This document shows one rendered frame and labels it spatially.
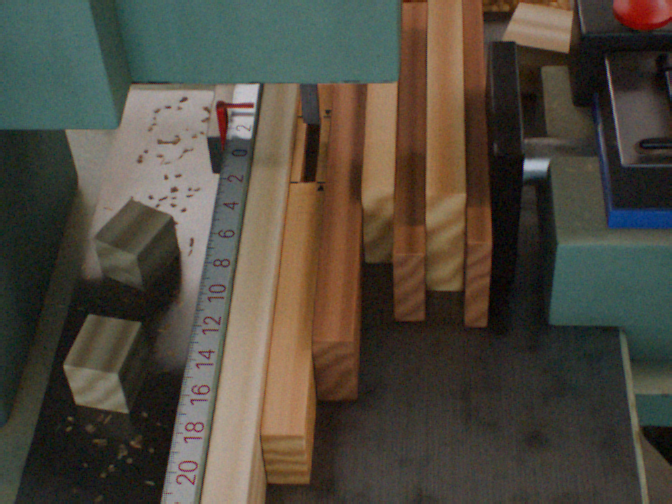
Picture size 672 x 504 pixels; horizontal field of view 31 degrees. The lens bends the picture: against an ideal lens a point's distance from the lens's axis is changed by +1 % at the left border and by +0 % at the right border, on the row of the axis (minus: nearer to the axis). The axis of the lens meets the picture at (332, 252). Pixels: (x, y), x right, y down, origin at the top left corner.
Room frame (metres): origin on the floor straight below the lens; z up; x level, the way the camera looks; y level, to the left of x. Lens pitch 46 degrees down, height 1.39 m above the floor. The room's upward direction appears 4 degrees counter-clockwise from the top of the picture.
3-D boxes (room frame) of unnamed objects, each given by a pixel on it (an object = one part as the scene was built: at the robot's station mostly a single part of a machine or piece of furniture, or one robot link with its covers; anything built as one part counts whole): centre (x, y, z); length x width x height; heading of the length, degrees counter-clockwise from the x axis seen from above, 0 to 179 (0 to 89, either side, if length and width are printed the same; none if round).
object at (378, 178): (0.53, -0.03, 0.93); 0.16 x 0.02 x 0.06; 174
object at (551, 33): (0.61, -0.14, 0.92); 0.05 x 0.04 x 0.04; 65
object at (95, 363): (0.47, 0.14, 0.82); 0.04 x 0.03 x 0.04; 163
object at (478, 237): (0.51, -0.08, 0.93); 0.22 x 0.01 x 0.06; 174
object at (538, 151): (0.47, -0.12, 0.95); 0.09 x 0.07 x 0.09; 174
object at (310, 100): (0.52, 0.01, 0.97); 0.01 x 0.01 x 0.05; 84
